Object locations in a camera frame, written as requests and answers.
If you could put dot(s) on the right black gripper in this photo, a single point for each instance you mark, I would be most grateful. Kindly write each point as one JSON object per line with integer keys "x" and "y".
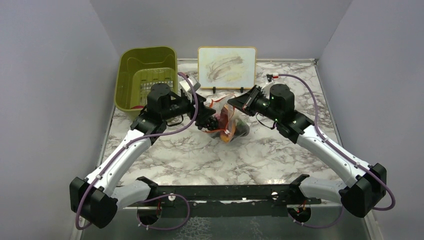
{"x": 244, "y": 102}

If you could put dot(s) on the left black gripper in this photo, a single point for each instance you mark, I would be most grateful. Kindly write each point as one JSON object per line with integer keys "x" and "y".
{"x": 203, "y": 111}

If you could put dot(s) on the black toy grape bunch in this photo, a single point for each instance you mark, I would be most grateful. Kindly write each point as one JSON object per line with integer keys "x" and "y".
{"x": 211, "y": 124}

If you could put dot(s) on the clear zip bag orange zipper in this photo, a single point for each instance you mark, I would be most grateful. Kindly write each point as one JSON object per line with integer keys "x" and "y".
{"x": 217, "y": 104}

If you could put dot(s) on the orange toy carrot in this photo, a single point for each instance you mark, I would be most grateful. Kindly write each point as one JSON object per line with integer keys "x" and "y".
{"x": 226, "y": 137}

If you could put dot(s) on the olive green plastic bin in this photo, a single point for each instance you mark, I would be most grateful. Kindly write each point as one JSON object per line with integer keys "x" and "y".
{"x": 138, "y": 70}

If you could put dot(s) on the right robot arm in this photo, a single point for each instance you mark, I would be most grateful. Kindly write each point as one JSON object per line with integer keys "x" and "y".
{"x": 360, "y": 186}

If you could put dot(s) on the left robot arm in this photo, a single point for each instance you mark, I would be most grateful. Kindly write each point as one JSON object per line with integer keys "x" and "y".
{"x": 97, "y": 198}

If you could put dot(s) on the framed painting on stand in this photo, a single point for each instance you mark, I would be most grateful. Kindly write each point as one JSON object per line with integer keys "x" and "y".
{"x": 226, "y": 67}

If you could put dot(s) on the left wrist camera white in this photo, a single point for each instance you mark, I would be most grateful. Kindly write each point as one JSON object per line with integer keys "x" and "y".
{"x": 189, "y": 86}

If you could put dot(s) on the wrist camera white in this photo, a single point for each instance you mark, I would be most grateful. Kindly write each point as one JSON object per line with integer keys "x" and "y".
{"x": 189, "y": 86}
{"x": 270, "y": 80}

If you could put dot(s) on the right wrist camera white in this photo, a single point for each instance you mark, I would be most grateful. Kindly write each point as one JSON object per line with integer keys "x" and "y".
{"x": 270, "y": 80}

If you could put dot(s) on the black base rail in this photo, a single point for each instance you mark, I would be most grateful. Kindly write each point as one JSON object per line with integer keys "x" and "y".
{"x": 213, "y": 201}

